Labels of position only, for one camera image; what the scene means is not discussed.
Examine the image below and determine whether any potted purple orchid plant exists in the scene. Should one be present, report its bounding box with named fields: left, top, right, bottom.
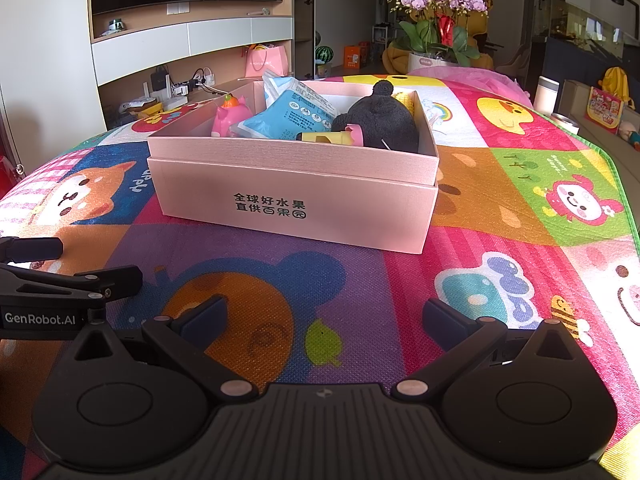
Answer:
left=387, top=0, right=490, bottom=73

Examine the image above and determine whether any black plush toy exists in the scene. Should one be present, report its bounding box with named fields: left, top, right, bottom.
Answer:
left=331, top=80, right=421, bottom=153

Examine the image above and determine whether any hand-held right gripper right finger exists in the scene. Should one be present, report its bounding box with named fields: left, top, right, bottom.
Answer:
left=391, top=297, right=578, bottom=401

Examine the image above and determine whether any pink pig toy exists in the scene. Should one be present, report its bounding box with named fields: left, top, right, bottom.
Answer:
left=210, top=94, right=253, bottom=138

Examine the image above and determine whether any colourful printed gift bag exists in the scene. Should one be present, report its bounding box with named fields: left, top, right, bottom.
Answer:
left=585, top=86, right=626, bottom=134

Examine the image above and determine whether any yellow and pink toy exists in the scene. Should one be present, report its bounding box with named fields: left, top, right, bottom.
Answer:
left=296, top=126, right=367, bottom=147

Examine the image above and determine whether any glass aquarium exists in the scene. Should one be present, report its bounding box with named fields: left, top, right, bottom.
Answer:
left=537, top=0, right=640, bottom=43

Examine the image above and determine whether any yellow corn toy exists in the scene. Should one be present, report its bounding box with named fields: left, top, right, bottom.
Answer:
left=392, top=89, right=416, bottom=121

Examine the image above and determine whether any orange box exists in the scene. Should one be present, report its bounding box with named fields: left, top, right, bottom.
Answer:
left=344, top=45, right=370, bottom=70

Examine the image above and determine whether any blue packet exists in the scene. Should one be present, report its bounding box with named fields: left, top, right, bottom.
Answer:
left=231, top=90, right=337, bottom=142

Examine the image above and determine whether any colourful cartoon play mat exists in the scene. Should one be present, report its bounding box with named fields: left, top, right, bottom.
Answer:
left=0, top=74, right=640, bottom=480

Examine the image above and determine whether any beige sofa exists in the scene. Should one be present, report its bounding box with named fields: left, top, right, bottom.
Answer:
left=557, top=79, right=640, bottom=221

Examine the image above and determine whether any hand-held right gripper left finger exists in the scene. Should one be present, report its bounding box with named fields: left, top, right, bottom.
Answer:
left=65, top=295, right=253, bottom=401

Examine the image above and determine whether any metal cup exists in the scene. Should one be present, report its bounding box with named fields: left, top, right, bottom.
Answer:
left=555, top=114, right=583, bottom=136

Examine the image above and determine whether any white cylinder appliance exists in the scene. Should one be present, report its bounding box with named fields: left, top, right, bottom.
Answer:
left=534, top=76, right=562, bottom=115

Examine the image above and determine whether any grey and wood television cabinet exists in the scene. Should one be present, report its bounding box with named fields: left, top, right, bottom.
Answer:
left=90, top=0, right=316, bottom=131

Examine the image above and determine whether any yellow backpack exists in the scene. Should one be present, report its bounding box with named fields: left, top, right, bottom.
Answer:
left=600, top=66, right=636, bottom=106

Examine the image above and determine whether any pink blanket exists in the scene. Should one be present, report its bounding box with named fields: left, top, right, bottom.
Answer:
left=415, top=65, right=531, bottom=106

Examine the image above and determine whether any dark sideboard cabinet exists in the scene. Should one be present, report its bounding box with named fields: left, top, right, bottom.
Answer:
left=531, top=35, right=640, bottom=98

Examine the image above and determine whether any white packet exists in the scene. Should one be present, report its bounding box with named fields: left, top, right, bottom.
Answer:
left=261, top=71, right=311, bottom=111

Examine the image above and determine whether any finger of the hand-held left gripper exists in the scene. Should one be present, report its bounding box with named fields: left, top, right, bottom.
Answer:
left=0, top=264, right=144, bottom=307
left=0, top=236, right=64, bottom=265

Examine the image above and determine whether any pink gift bag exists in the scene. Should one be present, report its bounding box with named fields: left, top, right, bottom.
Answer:
left=243, top=43, right=291, bottom=80

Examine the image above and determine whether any pink cardboard box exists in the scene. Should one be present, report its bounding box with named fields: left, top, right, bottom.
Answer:
left=146, top=78, right=441, bottom=256

